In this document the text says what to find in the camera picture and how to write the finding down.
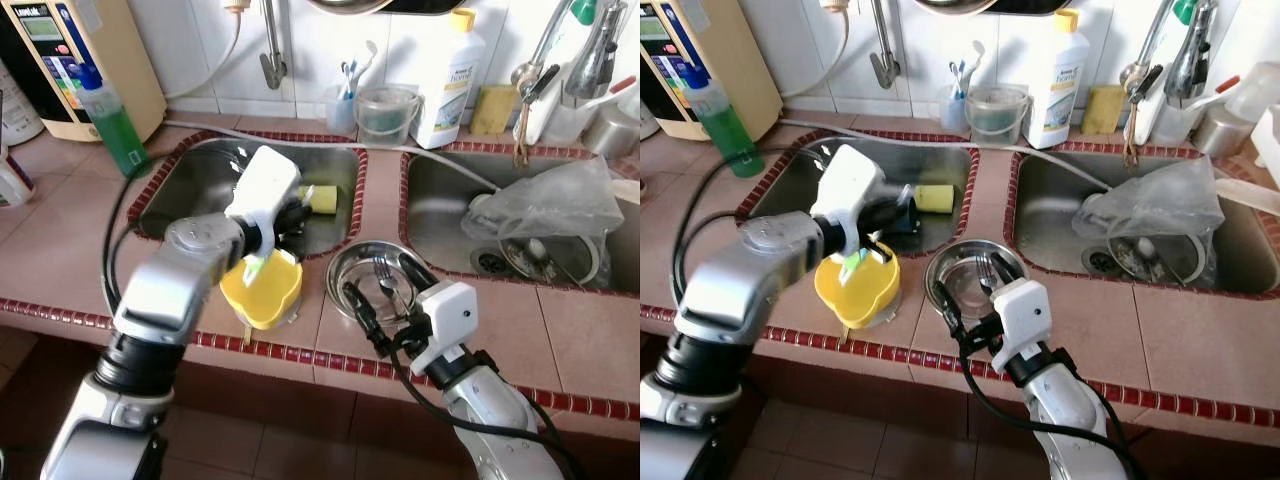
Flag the green dish soap bottle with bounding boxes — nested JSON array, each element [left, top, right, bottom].
[[62, 62, 153, 179], [680, 62, 766, 179]]

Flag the beige water filter appliance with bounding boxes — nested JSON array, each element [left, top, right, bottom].
[[640, 0, 784, 143], [0, 0, 168, 143]]

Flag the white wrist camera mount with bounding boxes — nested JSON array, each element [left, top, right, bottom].
[[988, 278, 1053, 376], [410, 282, 479, 376], [225, 147, 303, 251], [808, 143, 889, 256]]

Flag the steel cup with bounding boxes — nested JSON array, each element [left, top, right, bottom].
[[1190, 103, 1251, 159], [582, 105, 641, 161]]

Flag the white bottle green cap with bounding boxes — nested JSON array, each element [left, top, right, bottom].
[[1150, 0, 1201, 146], [540, 0, 601, 146]]

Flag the translucent plastic container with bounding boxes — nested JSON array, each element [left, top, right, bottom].
[[1225, 62, 1280, 126], [610, 70, 641, 111]]

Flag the white printed mug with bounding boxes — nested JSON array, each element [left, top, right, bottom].
[[0, 140, 36, 209]]

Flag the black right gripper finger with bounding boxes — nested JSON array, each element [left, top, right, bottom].
[[342, 280, 394, 357], [984, 248, 1021, 287], [930, 280, 976, 346], [397, 253, 441, 295]]

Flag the brown string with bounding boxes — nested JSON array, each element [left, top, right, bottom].
[[512, 95, 533, 169], [1122, 95, 1143, 169]]

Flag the clear toothbrush cup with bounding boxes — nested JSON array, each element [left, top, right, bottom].
[[328, 85, 361, 136], [938, 85, 969, 134]]

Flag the pale yellow sponge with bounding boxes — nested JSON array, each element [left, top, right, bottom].
[[298, 184, 341, 215], [908, 183, 956, 214]]

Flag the white curved hose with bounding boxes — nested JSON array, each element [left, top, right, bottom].
[[165, 0, 249, 101], [780, 0, 851, 99]]

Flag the white detergent bottle yellow cap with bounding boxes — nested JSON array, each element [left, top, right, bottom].
[[1022, 8, 1091, 151], [412, 8, 486, 151]]

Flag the steel fork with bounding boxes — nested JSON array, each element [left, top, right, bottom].
[[372, 262, 401, 306], [972, 255, 1001, 301]]

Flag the chrome sink faucet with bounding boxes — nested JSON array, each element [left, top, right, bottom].
[[1120, 0, 1221, 106], [510, 0, 629, 111]]

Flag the hanging steel wok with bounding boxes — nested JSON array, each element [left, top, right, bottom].
[[912, 0, 1001, 16], [305, 0, 391, 16]]

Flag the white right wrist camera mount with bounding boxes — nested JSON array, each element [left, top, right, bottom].
[[988, 278, 1053, 376], [410, 282, 479, 376]]

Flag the chrome wall tap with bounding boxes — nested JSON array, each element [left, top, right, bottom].
[[868, 0, 901, 91], [258, 0, 291, 91]]

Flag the round steel plate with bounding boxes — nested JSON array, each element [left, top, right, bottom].
[[326, 240, 426, 323], [923, 238, 1031, 321]]

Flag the steel sink basin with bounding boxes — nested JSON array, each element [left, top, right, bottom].
[[125, 130, 369, 263], [1008, 145, 1280, 301], [735, 128, 981, 259], [400, 145, 641, 296]]

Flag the yellow plastic bowl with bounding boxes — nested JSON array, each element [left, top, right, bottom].
[[813, 250, 901, 331], [218, 250, 304, 331]]

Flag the round glass lid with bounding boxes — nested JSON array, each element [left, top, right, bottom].
[[497, 232, 603, 289], [1105, 232, 1208, 289]]

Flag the thin white hose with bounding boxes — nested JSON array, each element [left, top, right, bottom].
[[165, 120, 501, 193], [780, 118, 1113, 193]]

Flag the hanging black pan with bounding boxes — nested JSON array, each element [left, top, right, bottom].
[[985, 0, 1066, 16], [380, 0, 466, 16]]

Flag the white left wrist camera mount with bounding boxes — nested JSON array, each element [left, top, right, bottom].
[[225, 147, 303, 251], [808, 143, 889, 256]]

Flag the white plastic jar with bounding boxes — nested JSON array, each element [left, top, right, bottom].
[[0, 60, 46, 146]]

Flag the clear plastic bag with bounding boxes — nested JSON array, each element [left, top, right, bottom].
[[468, 155, 626, 241], [1072, 155, 1226, 241]]

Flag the white plastic dish rack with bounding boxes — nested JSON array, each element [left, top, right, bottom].
[[1252, 105, 1280, 186]]

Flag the clear plastic bucket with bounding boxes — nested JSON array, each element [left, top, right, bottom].
[[965, 85, 1031, 148], [355, 85, 421, 148]]

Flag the dark yellow sponge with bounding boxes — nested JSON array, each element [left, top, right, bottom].
[[1082, 85, 1128, 136], [470, 85, 519, 138]]

